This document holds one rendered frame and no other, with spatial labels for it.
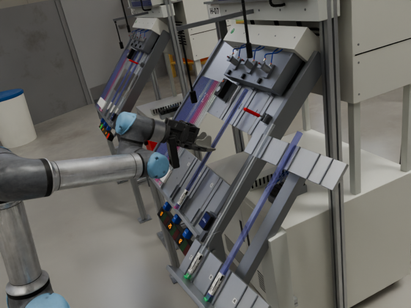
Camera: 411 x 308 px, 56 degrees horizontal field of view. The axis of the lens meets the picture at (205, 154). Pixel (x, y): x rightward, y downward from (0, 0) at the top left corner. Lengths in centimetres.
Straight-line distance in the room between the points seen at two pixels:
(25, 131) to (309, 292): 433
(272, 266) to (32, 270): 67
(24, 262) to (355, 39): 120
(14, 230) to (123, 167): 33
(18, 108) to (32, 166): 430
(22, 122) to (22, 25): 148
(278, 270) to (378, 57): 79
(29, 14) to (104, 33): 114
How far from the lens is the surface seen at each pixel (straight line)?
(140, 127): 124
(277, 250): 111
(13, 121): 528
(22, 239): 117
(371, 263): 188
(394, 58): 153
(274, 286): 118
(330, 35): 126
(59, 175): 101
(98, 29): 656
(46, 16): 624
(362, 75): 144
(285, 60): 129
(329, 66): 128
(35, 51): 614
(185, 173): 154
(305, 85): 128
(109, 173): 106
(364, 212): 168
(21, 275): 122
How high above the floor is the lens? 148
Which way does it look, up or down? 24 degrees down
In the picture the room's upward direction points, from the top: 11 degrees counter-clockwise
